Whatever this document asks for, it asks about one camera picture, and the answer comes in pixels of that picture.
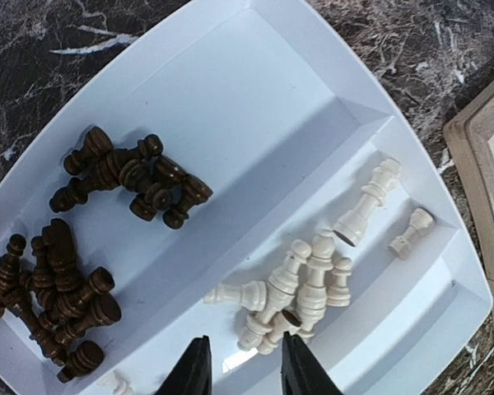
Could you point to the white plastic divided tray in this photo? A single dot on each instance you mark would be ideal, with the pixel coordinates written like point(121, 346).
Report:
point(268, 105)

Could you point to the dark chess pieces pile upper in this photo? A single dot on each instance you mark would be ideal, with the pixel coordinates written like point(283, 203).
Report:
point(161, 185)

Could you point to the white chess queen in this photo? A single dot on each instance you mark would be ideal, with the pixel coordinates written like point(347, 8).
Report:
point(351, 226)

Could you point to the dark chess pieces pile lower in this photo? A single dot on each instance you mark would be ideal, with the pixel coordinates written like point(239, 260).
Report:
point(42, 285)

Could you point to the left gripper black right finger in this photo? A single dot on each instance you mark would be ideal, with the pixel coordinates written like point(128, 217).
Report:
point(301, 373)

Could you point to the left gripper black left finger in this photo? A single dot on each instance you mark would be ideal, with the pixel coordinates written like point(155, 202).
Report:
point(192, 374)

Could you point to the dark chess pieces pile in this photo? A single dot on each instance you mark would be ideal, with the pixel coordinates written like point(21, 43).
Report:
point(42, 285)
point(161, 185)

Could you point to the white chess pieces pile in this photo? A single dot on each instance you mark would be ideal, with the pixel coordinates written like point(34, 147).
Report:
point(293, 299)

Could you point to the white chess rook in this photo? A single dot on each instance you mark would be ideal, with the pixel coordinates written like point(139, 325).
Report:
point(421, 224)

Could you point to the wooden chess board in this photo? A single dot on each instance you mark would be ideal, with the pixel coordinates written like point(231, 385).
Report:
point(470, 138)

